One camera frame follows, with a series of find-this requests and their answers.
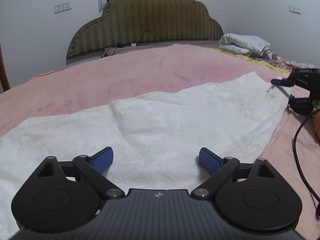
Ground white textured pants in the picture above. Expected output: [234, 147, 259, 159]
[1, 72, 291, 239]

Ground yellow patterned quilt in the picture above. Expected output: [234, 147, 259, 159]
[216, 49, 319, 76]

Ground white crumpled pillow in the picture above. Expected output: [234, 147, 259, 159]
[219, 33, 278, 60]

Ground pink bed blanket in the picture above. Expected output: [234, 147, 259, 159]
[1, 45, 319, 239]

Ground olive upholstered headboard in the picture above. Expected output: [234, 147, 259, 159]
[66, 0, 223, 59]

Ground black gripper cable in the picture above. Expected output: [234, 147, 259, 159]
[292, 108, 320, 221]

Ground white wall switch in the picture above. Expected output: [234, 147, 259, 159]
[289, 5, 301, 15]

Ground black charger cable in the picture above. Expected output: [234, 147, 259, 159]
[113, 29, 171, 55]

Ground white wall socket pair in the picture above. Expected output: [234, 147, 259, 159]
[54, 1, 72, 14]

